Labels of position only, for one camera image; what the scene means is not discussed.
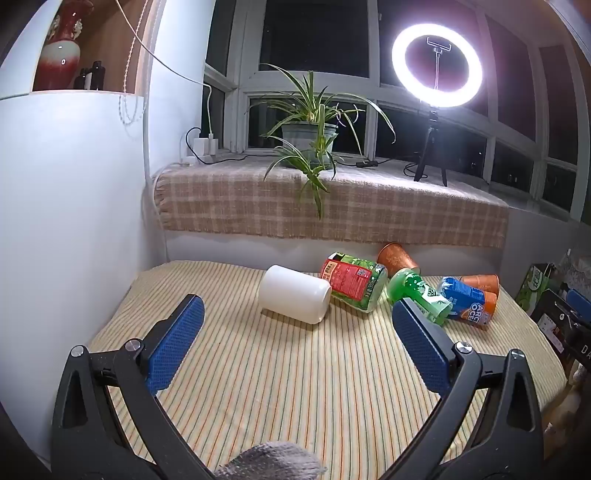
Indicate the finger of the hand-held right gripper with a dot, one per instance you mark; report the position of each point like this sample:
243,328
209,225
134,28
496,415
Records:
581,301

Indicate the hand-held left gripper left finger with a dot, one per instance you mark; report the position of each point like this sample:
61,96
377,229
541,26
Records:
178,332

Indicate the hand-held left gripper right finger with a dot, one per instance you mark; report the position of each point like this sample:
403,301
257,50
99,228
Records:
422,346

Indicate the white cup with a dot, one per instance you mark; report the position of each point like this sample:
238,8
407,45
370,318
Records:
293,293

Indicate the blue and orange cup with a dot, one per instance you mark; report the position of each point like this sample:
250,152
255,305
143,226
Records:
466,297

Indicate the copper cup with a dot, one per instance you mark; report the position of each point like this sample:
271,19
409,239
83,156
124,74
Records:
397,261

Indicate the clear cup with red-green label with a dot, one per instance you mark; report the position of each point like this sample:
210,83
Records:
351,279

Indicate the black box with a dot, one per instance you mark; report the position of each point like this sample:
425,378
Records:
554,318

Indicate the patterned cloth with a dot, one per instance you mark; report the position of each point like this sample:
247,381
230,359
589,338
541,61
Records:
575,267

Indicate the green box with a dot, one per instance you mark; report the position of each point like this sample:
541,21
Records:
531,286

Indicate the green plastic bottle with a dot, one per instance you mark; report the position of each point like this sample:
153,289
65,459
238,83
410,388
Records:
411,288

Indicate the striped tablecloth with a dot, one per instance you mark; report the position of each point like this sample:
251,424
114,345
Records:
277,369

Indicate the plaid cloth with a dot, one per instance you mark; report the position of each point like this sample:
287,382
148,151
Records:
231,198

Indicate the white charger plug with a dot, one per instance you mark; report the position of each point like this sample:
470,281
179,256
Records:
201,147
212,145

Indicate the black tripod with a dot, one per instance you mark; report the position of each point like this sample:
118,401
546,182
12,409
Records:
432,134

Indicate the grey flower pot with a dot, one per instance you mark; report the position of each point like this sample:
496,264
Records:
300,138

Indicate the spider plant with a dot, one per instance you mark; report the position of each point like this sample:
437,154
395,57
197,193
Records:
307,99

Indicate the small black bottle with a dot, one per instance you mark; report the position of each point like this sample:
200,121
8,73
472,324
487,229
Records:
81,79

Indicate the phone holder clamp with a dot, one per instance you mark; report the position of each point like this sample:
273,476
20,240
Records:
436,46

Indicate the red and white vase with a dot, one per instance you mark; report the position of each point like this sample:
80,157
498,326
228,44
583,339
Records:
57,60

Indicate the white window frame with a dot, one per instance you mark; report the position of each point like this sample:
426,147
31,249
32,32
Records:
240,87

